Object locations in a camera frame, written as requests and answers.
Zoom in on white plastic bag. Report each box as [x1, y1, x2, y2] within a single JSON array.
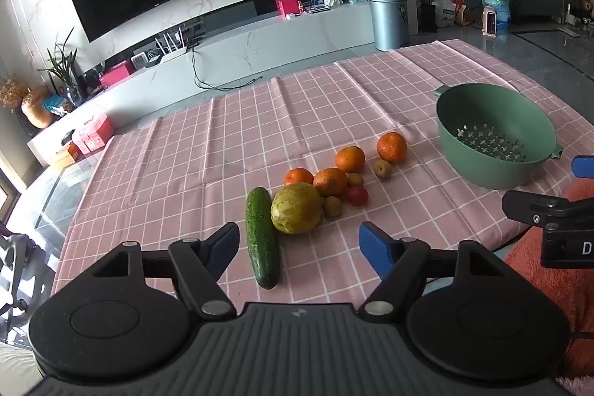
[[434, 0, 458, 28]]

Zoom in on green colander bowl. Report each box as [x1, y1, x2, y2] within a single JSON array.
[[434, 83, 564, 190]]

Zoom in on small white device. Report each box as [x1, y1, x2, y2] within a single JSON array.
[[131, 53, 161, 69]]

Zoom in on pink small appliance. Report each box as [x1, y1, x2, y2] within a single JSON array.
[[483, 5, 499, 37]]

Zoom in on white router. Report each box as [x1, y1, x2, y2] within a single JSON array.
[[153, 32, 186, 58]]

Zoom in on red gift boxes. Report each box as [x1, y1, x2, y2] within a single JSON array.
[[72, 113, 114, 153]]

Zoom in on blue water jug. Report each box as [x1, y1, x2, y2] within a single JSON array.
[[482, 0, 511, 36]]

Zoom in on pink checked tablecloth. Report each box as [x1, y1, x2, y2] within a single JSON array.
[[51, 39, 594, 304]]

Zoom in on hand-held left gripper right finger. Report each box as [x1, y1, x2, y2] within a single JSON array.
[[358, 220, 506, 318]]

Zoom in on white marble tv cabinet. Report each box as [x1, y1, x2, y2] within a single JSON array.
[[26, 0, 421, 167]]

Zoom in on black chair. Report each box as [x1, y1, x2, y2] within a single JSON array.
[[0, 233, 52, 346]]

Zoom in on dried flower bunch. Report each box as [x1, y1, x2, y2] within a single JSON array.
[[0, 76, 29, 109]]

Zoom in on small red tomato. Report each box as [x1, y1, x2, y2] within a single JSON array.
[[346, 185, 369, 207]]

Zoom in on teal box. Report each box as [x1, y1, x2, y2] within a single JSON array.
[[44, 94, 70, 116]]

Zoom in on crimson flat box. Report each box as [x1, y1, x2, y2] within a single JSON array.
[[99, 61, 133, 88]]

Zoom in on green cucumber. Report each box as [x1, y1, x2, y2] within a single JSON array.
[[245, 187, 281, 290]]

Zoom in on yellow green mango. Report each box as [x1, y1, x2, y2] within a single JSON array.
[[270, 183, 323, 235]]

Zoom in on black hanging cable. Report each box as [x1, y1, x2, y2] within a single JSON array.
[[192, 43, 263, 91]]

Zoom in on orange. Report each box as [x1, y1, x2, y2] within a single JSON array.
[[284, 168, 315, 187], [334, 145, 366, 174], [376, 131, 408, 164], [313, 167, 349, 197]]

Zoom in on silver blue trash can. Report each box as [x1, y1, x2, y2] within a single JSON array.
[[369, 0, 410, 52]]

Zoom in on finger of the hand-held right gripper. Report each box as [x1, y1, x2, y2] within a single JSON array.
[[572, 155, 594, 179], [502, 189, 575, 230]]

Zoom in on orange round vase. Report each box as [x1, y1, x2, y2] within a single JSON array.
[[22, 86, 54, 128]]

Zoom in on cardboard box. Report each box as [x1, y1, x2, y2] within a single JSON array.
[[49, 143, 84, 169]]

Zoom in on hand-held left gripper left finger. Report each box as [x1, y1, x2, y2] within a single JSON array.
[[86, 222, 239, 319]]

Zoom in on small leafy potted plant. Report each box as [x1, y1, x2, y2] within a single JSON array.
[[37, 27, 87, 107]]

